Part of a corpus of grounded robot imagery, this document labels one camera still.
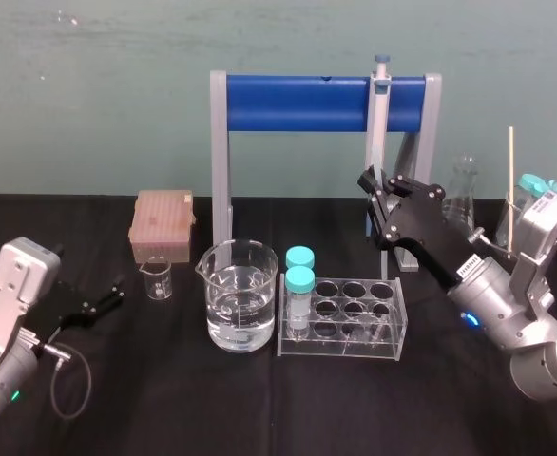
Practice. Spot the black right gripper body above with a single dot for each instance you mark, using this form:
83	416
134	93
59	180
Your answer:
416	218

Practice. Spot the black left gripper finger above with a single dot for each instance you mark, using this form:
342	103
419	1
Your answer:
117	287
105	311

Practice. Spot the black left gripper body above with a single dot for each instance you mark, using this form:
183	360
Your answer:
71	309

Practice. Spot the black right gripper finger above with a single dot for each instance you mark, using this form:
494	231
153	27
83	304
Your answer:
370	179
399	186

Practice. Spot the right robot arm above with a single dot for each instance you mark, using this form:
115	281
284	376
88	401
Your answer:
530	294

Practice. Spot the clear glass holding the rod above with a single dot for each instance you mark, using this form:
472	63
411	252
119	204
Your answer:
503	228

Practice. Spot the pale wooden stirring rod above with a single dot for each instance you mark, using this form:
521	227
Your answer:
511	180

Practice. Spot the small glass beaker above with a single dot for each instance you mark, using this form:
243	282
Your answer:
157	282

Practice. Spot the glass conical flask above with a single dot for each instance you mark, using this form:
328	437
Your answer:
461	199

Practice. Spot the grey pipette with blue button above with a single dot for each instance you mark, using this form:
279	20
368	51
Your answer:
379	123

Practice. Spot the pink pipette tip box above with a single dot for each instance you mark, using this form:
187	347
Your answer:
162	223

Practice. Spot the clear tube with teal cap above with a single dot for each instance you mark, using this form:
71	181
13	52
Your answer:
299	285
301	257

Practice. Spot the blue and grey pipette stand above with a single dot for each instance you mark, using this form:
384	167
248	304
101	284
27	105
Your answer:
297	102

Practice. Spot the black table cloth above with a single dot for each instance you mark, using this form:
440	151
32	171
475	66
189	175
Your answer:
174	399

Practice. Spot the clear bottle with teal cap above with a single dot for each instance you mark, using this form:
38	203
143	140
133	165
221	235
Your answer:
530	186

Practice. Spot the large glass beaker with water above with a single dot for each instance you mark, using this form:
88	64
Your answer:
240	313

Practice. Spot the clear acrylic tube rack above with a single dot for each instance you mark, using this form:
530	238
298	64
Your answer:
354	344

